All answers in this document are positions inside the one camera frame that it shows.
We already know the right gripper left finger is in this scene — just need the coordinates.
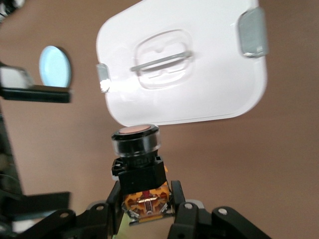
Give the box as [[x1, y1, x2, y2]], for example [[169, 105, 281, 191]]
[[14, 181, 127, 239]]

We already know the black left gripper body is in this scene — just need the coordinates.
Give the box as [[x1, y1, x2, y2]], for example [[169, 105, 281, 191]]
[[0, 99, 24, 197]]

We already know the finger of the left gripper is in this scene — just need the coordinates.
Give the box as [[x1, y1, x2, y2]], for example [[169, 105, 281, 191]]
[[0, 191, 72, 220], [0, 84, 75, 104]]

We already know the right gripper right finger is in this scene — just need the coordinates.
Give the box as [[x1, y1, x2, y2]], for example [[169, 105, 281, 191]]
[[168, 180, 272, 239]]

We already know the orange push button switch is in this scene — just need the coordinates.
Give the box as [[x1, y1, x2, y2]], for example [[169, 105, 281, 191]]
[[110, 123, 173, 226]]

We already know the white lidded storage box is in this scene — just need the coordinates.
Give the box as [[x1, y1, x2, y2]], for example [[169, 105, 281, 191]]
[[96, 0, 270, 126]]

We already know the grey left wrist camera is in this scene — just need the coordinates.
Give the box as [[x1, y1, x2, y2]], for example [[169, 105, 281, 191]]
[[0, 65, 34, 88]]

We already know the light blue round plate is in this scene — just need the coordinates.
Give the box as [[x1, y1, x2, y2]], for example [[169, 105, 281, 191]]
[[39, 45, 75, 88]]

